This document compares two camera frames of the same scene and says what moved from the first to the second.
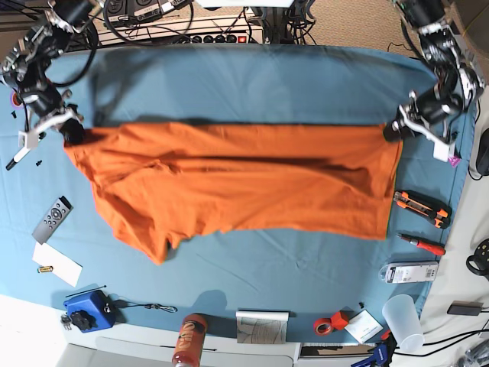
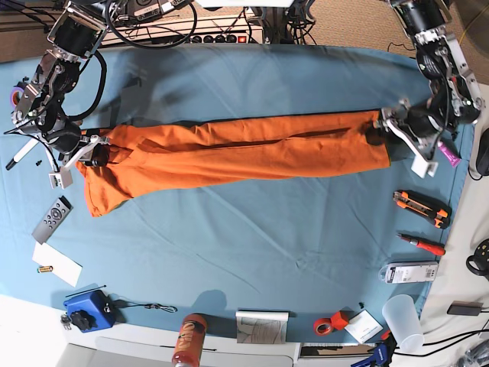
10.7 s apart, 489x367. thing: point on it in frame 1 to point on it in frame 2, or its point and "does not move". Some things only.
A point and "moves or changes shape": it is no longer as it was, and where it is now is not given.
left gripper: x=48 y=104 to x=72 y=146
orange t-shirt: x=163 y=183 moves or changes shape
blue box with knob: x=92 y=311 does not move
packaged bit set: x=409 y=272 does not move
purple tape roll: x=14 y=100 does not move
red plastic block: x=339 y=321 does not move
